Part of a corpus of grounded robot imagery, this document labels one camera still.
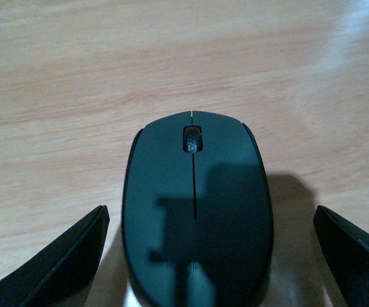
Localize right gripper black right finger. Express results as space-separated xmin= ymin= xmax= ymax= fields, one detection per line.
xmin=313 ymin=205 xmax=369 ymax=306

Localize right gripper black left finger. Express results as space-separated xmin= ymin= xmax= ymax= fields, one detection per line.
xmin=0 ymin=206 xmax=109 ymax=306

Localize black wireless mouse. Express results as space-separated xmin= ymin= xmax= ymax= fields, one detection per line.
xmin=122 ymin=111 xmax=274 ymax=306

